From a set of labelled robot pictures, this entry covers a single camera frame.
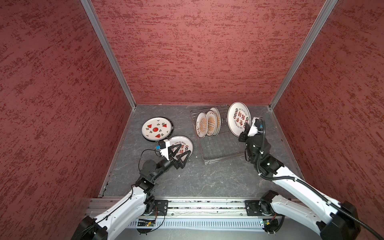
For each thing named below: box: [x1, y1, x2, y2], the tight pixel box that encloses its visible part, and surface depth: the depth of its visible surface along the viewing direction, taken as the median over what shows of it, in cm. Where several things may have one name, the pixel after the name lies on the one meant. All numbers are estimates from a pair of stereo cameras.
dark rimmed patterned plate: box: [142, 116, 174, 143], surface depth 105 cm
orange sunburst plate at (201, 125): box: [196, 112, 208, 138], surface depth 101 cm
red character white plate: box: [168, 135, 194, 157], surface depth 100 cm
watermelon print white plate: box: [141, 117, 174, 142], surface depth 105 cm
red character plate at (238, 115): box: [227, 101, 252, 137], surface depth 82 cm
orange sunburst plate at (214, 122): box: [206, 107, 222, 137], surface depth 97 cm
